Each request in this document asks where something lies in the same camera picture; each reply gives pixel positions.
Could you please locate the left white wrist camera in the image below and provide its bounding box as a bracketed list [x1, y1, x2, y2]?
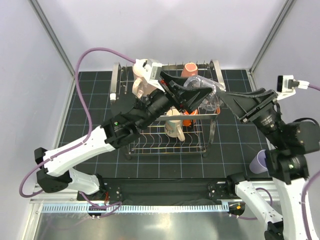
[142, 59, 164, 91]

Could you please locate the pink mug with purple interior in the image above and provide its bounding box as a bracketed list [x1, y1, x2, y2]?
[132, 59, 156, 99]

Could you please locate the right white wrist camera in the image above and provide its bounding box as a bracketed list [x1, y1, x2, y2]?
[276, 75, 310, 101]

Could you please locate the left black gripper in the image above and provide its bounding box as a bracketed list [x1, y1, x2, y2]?
[134, 70, 211, 131]

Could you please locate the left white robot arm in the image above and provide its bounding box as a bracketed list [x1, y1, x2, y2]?
[34, 71, 213, 201]

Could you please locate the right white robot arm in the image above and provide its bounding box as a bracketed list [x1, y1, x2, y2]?
[218, 88, 320, 240]

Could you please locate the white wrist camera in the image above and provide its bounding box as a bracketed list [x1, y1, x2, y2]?
[276, 75, 310, 101]
[142, 59, 164, 91]

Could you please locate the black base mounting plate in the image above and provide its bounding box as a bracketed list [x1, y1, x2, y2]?
[87, 178, 238, 206]

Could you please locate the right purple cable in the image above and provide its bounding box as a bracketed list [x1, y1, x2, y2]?
[301, 83, 320, 240]

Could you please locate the beige floral mug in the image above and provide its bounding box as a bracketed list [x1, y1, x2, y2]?
[164, 107, 186, 142]

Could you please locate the right aluminium frame post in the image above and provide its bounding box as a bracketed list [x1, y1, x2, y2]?
[249, 0, 296, 75]

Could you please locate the orange mug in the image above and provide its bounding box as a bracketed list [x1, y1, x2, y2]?
[182, 109, 199, 128]

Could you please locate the left aluminium frame post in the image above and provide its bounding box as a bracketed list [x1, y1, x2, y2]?
[28, 0, 75, 77]

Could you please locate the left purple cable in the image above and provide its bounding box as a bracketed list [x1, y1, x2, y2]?
[19, 47, 137, 198]

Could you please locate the black grid mat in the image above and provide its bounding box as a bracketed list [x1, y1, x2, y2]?
[58, 69, 269, 179]

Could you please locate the salmon pink patterned cup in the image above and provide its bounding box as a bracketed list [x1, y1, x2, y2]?
[180, 62, 198, 78]

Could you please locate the clear faceted glass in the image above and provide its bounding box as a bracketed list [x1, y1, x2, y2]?
[182, 76, 222, 113]

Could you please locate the lavender plastic cup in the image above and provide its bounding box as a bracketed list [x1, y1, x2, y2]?
[249, 149, 268, 174]

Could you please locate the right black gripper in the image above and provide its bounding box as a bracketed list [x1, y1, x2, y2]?
[217, 86, 286, 147]

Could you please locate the purple cable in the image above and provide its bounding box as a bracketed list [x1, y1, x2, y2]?
[301, 83, 320, 240]
[19, 47, 137, 198]

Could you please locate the white slotted cable duct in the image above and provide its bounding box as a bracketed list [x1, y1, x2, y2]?
[41, 203, 229, 214]

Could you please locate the steel two-tier dish rack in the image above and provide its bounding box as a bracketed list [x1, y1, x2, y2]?
[109, 59, 225, 159]

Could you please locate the aluminium frame post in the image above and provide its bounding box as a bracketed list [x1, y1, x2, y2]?
[249, 0, 296, 75]
[28, 0, 75, 77]

